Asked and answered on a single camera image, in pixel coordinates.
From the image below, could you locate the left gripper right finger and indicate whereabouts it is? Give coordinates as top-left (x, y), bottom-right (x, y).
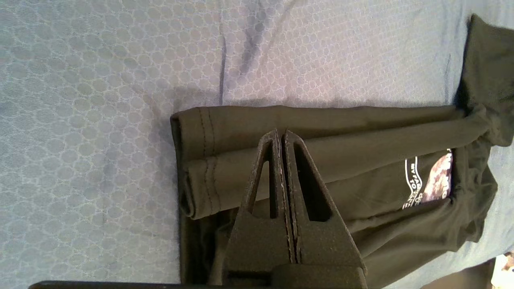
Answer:
top-left (282, 130), bottom-right (367, 267)

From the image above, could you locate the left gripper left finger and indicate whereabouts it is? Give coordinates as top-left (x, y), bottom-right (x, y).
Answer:
top-left (222, 129), bottom-right (296, 286)

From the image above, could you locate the black moon print T-shirt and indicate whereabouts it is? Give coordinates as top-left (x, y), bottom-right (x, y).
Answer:
top-left (170, 14), bottom-right (514, 289)

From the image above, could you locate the blue bed sheet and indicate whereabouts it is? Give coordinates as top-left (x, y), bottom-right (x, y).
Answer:
top-left (0, 0), bottom-right (514, 289)

